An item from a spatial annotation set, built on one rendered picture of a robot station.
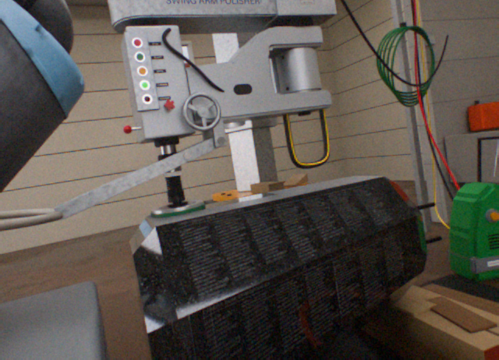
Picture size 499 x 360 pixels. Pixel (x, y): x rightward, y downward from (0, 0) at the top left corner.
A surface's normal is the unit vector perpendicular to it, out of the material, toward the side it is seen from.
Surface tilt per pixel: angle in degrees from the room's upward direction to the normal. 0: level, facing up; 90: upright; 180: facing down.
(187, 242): 45
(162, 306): 59
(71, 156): 90
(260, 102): 90
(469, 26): 90
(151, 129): 90
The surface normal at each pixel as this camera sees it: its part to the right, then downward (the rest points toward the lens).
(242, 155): -0.60, 0.14
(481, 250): 0.12, 0.04
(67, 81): 0.88, 0.39
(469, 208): -0.98, -0.14
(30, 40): 0.57, 0.02
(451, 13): 0.39, -0.01
